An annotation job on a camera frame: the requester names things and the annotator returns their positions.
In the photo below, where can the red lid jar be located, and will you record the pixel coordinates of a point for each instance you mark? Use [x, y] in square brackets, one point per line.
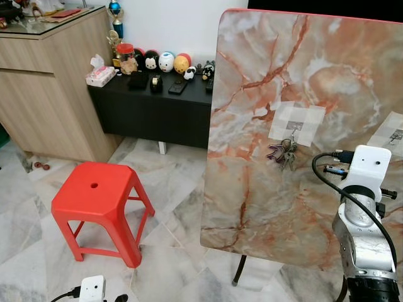
[124, 51]

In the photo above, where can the black round plush doll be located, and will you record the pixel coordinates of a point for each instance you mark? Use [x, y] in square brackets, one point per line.
[138, 56]

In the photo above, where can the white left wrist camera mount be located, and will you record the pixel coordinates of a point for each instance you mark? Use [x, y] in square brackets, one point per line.
[92, 289]

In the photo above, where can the small panda figurine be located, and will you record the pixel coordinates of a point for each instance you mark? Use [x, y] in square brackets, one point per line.
[189, 73]

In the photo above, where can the black wallet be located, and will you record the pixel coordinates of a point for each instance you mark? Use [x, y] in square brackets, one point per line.
[138, 82]

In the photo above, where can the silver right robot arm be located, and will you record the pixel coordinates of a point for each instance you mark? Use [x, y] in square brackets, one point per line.
[362, 239]

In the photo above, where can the black remote control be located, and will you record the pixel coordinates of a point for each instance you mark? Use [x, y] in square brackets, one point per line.
[208, 85]

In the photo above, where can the black white mouse plush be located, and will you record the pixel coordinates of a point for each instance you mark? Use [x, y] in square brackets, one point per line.
[151, 61]

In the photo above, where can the metal hook on tape patch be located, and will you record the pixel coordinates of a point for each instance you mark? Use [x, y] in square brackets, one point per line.
[387, 135]
[296, 119]

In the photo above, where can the white round plush doll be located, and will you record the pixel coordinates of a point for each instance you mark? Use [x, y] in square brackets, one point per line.
[166, 61]

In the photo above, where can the blue gold trophy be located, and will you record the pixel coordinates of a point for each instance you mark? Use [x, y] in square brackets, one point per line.
[114, 16]

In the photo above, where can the red booklet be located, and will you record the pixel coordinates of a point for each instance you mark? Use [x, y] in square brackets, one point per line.
[63, 12]

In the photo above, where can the black phone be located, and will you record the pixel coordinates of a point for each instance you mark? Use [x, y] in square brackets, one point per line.
[177, 87]

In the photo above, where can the light wooden cabinet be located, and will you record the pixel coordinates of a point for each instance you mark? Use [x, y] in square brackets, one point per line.
[50, 94]

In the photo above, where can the yellow round plush doll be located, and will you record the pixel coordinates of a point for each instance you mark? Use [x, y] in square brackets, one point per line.
[182, 63]

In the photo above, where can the black low sideboard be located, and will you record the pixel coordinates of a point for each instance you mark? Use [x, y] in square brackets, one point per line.
[151, 113]

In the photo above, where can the red dumbbell toy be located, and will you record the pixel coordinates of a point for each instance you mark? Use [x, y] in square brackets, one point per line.
[41, 165]

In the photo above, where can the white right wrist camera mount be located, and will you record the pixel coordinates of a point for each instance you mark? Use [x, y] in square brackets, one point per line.
[370, 163]

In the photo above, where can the pink white tissue pack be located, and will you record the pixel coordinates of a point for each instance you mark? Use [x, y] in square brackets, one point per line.
[101, 77]

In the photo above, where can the black tape dispenser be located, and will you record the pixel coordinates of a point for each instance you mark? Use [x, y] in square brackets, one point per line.
[156, 83]

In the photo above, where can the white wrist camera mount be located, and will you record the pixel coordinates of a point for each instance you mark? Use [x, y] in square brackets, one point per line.
[92, 289]
[370, 163]

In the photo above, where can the red plastic stool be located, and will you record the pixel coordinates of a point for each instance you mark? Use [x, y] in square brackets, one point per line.
[94, 201]

